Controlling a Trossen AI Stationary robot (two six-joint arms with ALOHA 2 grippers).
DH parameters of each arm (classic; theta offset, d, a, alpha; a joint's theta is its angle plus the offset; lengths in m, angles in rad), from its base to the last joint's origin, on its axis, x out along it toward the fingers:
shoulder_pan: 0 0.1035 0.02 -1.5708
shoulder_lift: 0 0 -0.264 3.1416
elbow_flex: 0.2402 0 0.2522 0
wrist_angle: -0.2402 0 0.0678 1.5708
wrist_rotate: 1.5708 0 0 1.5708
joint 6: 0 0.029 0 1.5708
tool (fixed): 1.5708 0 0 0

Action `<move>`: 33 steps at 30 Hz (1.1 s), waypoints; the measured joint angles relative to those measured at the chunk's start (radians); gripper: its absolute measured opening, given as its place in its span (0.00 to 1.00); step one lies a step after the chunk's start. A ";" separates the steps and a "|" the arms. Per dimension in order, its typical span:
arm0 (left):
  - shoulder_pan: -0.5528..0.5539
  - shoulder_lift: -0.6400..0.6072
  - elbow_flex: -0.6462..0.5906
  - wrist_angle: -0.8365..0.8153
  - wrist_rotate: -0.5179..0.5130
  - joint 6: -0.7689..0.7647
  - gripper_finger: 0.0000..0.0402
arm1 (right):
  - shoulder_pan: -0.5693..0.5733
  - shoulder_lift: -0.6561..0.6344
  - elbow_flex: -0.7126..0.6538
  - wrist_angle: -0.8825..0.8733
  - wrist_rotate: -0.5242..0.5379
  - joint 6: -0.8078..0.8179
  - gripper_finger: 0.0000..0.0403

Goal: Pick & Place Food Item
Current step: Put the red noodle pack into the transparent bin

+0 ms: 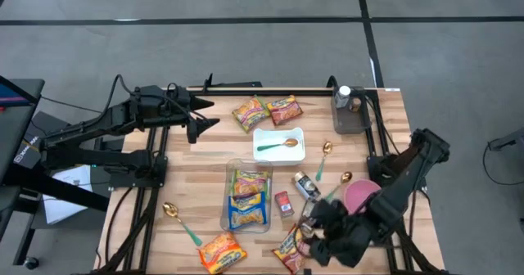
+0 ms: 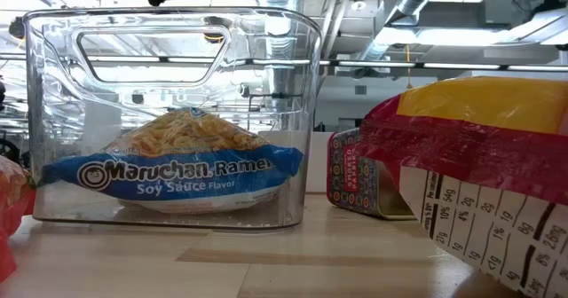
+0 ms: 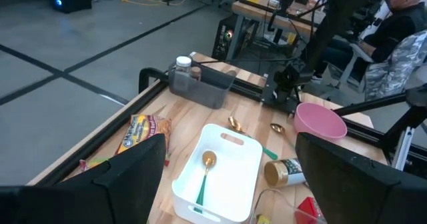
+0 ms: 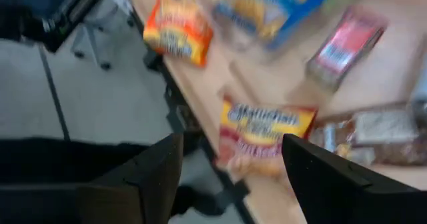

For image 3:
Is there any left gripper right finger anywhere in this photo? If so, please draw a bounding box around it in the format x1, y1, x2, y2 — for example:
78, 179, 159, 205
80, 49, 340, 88
296, 133, 401, 224

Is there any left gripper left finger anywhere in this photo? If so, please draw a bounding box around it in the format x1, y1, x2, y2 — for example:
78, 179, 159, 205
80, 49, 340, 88
63, 133, 167, 224

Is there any gold spoon green handle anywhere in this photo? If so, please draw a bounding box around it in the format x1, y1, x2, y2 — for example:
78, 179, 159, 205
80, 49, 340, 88
228, 116, 279, 161
193, 150, 218, 215
270, 123, 297, 151

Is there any small brown-lid jar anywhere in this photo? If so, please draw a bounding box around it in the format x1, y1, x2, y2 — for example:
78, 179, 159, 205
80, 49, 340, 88
190, 66, 203, 82

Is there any white-lid spice jar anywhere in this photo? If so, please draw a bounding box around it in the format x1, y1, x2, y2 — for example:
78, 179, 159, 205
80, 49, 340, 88
175, 55, 193, 85

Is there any red smoked paprika tin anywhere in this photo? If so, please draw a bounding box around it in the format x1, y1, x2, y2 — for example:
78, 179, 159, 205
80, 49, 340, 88
294, 196, 323, 220

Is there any roast beef ramen packet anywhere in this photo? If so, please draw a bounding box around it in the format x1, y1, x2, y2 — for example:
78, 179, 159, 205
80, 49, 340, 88
114, 113, 173, 167

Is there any gold-lid spice jar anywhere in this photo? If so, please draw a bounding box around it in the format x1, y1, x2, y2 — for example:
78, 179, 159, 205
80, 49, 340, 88
264, 157, 307, 188

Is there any pink bowl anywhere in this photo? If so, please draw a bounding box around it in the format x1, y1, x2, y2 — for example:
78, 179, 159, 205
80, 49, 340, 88
293, 101, 348, 142

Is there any white plastic bin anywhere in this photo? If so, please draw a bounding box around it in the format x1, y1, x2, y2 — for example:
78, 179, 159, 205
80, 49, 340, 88
171, 123, 264, 224

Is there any gray translucent plastic bin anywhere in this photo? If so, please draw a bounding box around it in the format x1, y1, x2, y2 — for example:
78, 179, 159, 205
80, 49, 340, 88
167, 61, 237, 110

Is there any camouflage pattern chair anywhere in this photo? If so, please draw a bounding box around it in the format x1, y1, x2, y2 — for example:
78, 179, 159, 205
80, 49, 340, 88
338, 29, 427, 102

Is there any person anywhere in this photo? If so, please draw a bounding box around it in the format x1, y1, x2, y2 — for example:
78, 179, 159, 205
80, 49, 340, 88
312, 0, 427, 85

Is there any black computer tower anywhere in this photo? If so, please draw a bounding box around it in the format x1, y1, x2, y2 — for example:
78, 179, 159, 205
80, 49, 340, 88
211, 15, 238, 61

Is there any wooden workbench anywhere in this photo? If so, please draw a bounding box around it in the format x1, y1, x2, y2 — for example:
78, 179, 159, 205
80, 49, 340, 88
231, 0, 327, 61

